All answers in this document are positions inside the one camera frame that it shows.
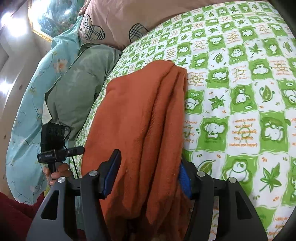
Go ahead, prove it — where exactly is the orange cloth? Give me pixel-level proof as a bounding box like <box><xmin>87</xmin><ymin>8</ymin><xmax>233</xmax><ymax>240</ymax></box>
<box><xmin>81</xmin><ymin>60</ymin><xmax>191</xmax><ymax>240</ymax></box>

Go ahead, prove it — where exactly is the red sleeve forearm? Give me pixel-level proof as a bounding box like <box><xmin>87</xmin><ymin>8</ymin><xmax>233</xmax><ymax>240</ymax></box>
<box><xmin>0</xmin><ymin>192</ymin><xmax>45</xmax><ymax>240</ymax></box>

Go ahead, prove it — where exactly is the person's left hand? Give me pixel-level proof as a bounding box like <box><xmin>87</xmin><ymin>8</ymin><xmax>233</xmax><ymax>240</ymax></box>
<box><xmin>43</xmin><ymin>163</ymin><xmax>73</xmax><ymax>186</ymax></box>

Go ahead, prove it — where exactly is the light blue floral quilt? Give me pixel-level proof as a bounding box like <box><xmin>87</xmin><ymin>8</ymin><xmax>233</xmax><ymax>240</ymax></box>
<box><xmin>6</xmin><ymin>16</ymin><xmax>82</xmax><ymax>205</ymax></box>

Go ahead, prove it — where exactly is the grey-green pillow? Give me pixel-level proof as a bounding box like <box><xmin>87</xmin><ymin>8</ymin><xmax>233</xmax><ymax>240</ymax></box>
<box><xmin>42</xmin><ymin>44</ymin><xmax>121</xmax><ymax>146</ymax></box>

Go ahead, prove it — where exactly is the pink heart pattern pillow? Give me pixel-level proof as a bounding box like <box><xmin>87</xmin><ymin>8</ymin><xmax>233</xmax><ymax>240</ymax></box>
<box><xmin>79</xmin><ymin>0</ymin><xmax>223</xmax><ymax>50</ymax></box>

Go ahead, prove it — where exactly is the green white patterned bedsheet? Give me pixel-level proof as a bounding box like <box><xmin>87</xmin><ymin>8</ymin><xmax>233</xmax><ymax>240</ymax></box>
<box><xmin>69</xmin><ymin>1</ymin><xmax>296</xmax><ymax>241</ymax></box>

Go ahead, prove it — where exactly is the gold framed wall painting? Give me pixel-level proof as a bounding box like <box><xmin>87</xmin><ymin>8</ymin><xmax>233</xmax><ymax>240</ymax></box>
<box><xmin>28</xmin><ymin>0</ymin><xmax>85</xmax><ymax>42</ymax></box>

